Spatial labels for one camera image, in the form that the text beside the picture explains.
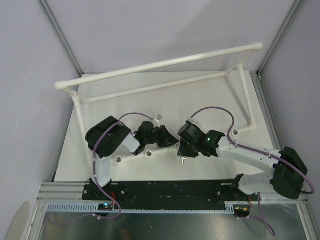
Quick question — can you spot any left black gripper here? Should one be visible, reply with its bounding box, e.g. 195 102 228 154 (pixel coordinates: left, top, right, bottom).
144 125 179 148

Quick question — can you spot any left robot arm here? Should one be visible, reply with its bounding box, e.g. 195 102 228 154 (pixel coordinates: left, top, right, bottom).
85 116 179 200

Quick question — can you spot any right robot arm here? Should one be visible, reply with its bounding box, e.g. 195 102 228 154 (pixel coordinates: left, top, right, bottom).
178 121 308 201

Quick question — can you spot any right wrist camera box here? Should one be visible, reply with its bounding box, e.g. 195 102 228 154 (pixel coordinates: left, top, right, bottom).
186 116 197 124

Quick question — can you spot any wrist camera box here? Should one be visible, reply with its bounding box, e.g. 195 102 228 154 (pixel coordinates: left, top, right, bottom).
186 116 197 124
153 114 163 124

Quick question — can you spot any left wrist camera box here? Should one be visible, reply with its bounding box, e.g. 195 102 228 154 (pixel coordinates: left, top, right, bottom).
153 114 163 124

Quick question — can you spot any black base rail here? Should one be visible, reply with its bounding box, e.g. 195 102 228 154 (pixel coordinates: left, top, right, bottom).
64 180 262 210

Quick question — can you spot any white PVC pipe frame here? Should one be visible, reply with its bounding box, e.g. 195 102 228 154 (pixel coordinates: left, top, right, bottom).
54 42 270 165

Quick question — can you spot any aluminium table frame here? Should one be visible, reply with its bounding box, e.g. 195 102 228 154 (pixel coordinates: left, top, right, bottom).
25 182 320 240

